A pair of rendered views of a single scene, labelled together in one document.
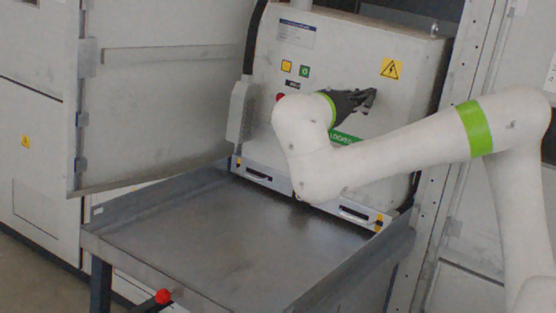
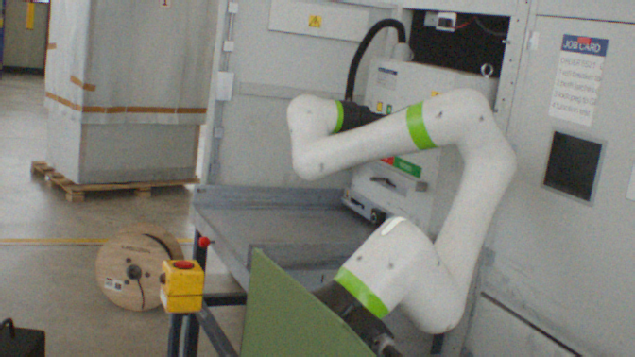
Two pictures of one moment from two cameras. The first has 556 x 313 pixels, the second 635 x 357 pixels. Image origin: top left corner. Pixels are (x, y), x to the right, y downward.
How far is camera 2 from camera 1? 1.11 m
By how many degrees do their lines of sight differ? 33
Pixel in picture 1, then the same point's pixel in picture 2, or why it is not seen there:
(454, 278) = (489, 312)
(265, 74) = not seen: hidden behind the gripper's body
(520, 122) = (446, 112)
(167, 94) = not seen: hidden behind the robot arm
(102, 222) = (203, 201)
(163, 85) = not seen: hidden behind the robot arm
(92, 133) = (228, 146)
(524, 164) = (478, 163)
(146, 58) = (275, 93)
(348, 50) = (413, 88)
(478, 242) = (506, 272)
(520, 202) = (463, 193)
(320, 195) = (302, 168)
